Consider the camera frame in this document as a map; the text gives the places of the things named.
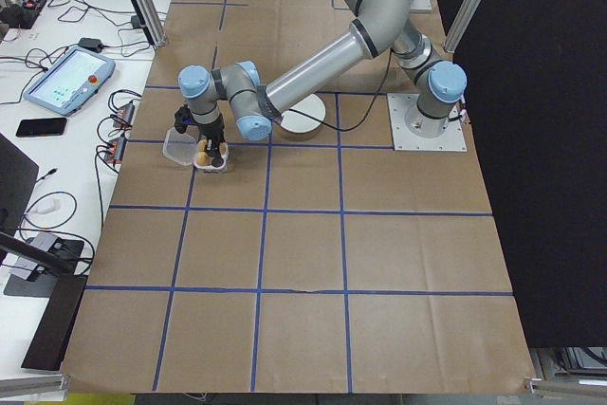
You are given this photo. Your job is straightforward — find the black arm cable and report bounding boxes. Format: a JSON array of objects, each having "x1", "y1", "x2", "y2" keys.
[{"x1": 283, "y1": 48, "x2": 395, "y2": 134}]

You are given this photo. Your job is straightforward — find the black frame cover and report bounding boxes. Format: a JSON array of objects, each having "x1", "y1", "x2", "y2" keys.
[{"x1": 431, "y1": 0, "x2": 607, "y2": 349}]

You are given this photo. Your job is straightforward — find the black electronics box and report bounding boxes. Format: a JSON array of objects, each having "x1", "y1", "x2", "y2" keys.
[{"x1": 0, "y1": 0, "x2": 46, "y2": 29}]

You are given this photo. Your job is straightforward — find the clear plastic egg box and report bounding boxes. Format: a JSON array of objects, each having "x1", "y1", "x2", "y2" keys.
[{"x1": 162, "y1": 127, "x2": 232, "y2": 175}]

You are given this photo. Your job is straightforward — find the black monitor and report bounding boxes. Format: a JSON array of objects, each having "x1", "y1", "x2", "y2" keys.
[{"x1": 0, "y1": 132, "x2": 40, "y2": 238}]

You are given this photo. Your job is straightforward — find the white desk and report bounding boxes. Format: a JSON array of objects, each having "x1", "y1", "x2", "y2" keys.
[{"x1": 0, "y1": 0, "x2": 189, "y2": 380}]

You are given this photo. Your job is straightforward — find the black flat panel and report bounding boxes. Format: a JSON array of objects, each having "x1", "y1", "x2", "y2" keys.
[{"x1": 21, "y1": 275, "x2": 90, "y2": 372}]

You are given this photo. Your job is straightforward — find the aluminium table edge bar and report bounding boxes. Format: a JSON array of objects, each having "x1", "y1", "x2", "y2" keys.
[
  {"x1": 0, "y1": 374, "x2": 70, "y2": 396},
  {"x1": 524, "y1": 376, "x2": 607, "y2": 399}
]

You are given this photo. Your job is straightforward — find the blue grey teach pendant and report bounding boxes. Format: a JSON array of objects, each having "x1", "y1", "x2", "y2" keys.
[{"x1": 23, "y1": 46, "x2": 117, "y2": 117}]

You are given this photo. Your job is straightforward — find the small grey hub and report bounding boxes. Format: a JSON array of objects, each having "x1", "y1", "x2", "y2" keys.
[
  {"x1": 28, "y1": 233, "x2": 63, "y2": 254},
  {"x1": 9, "y1": 260, "x2": 42, "y2": 283}
]

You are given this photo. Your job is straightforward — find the black monitor stand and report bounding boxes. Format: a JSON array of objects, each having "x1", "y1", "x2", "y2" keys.
[{"x1": 0, "y1": 230, "x2": 87, "y2": 298}]

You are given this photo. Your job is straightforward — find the orange black usb hub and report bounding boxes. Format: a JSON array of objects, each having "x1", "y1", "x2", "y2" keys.
[
  {"x1": 104, "y1": 137, "x2": 127, "y2": 164},
  {"x1": 111, "y1": 101, "x2": 137, "y2": 129}
]

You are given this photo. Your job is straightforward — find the round white plate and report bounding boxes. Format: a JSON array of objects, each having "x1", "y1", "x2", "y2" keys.
[{"x1": 280, "y1": 94, "x2": 326, "y2": 134}]

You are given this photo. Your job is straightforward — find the black smartphone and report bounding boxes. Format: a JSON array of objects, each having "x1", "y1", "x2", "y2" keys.
[{"x1": 16, "y1": 118, "x2": 68, "y2": 138}]

